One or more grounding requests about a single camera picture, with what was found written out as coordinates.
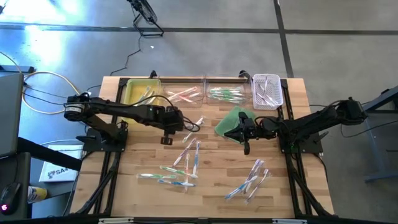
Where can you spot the black computer mouse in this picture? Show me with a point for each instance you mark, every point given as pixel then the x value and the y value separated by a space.
pixel 9 199

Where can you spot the black power strip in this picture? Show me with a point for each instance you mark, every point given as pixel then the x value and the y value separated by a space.
pixel 18 68

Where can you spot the clear plastic bin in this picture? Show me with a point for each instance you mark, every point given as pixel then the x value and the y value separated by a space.
pixel 186 104
pixel 214 83

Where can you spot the blue grey metal stand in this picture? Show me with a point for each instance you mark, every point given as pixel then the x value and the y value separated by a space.
pixel 373 149

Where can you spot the green cloth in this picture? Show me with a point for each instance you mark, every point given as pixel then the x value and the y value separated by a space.
pixel 230 123

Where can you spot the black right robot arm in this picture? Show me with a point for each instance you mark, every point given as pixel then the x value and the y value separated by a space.
pixel 311 123

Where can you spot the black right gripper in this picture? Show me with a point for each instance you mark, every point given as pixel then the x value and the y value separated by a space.
pixel 264 129

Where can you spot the white printed cardboard box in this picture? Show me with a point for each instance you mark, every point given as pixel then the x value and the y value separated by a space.
pixel 62 169

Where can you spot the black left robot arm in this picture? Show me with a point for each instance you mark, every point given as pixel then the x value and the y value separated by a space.
pixel 124 110

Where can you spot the black table clamp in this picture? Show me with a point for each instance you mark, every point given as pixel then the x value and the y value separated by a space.
pixel 153 74
pixel 244 74

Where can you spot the yellow plastic bin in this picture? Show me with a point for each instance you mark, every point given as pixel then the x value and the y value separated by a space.
pixel 130 90

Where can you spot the pink toothbrush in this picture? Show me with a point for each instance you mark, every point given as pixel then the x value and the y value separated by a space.
pixel 177 99

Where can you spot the yellow white canister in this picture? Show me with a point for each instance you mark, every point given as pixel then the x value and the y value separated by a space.
pixel 37 194

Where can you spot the white perforated plastic basket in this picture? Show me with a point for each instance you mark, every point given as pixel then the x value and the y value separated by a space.
pixel 276 81

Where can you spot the silver frame bracket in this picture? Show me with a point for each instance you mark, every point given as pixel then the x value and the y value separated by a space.
pixel 289 221
pixel 115 221

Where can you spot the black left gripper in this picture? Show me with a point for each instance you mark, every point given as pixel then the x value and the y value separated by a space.
pixel 172 119

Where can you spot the grey laptop lid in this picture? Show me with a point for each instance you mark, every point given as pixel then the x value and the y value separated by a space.
pixel 11 115

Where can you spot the orange toothbrush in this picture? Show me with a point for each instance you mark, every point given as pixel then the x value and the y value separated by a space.
pixel 186 168
pixel 183 93
pixel 196 95
pixel 178 96

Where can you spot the blue toothbrush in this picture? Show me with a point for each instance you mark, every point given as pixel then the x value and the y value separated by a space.
pixel 153 99
pixel 177 183
pixel 196 158
pixel 148 96
pixel 241 187
pixel 143 93

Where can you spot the black side desk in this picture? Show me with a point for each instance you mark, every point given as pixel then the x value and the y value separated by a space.
pixel 46 154

